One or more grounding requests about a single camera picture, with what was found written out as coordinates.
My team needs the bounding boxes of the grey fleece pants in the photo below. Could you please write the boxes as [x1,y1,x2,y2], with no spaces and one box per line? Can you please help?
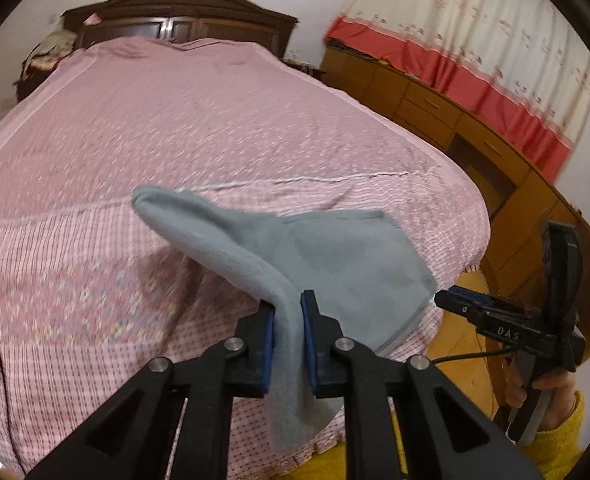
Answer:
[132,186,437,454]

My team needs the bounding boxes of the right hand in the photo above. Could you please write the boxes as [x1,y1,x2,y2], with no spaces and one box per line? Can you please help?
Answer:
[503,368,580,434]

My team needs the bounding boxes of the yellow floor mat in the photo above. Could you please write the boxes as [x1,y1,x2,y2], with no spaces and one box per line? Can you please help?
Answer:
[253,408,411,480]

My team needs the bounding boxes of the wooden drawer cabinet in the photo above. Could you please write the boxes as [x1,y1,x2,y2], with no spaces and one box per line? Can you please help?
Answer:
[321,41,590,356]

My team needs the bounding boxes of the pink floral bedspread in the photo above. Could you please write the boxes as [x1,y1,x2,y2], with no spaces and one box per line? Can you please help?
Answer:
[0,38,490,474]

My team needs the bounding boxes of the cream and red curtain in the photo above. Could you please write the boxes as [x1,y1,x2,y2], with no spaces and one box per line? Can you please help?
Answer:
[327,0,590,181]

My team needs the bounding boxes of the dark wooden headboard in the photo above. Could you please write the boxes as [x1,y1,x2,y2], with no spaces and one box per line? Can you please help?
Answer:
[62,0,298,58]

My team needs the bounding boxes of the pile of clothes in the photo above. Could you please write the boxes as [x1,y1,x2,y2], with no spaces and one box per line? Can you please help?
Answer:
[14,29,77,102]

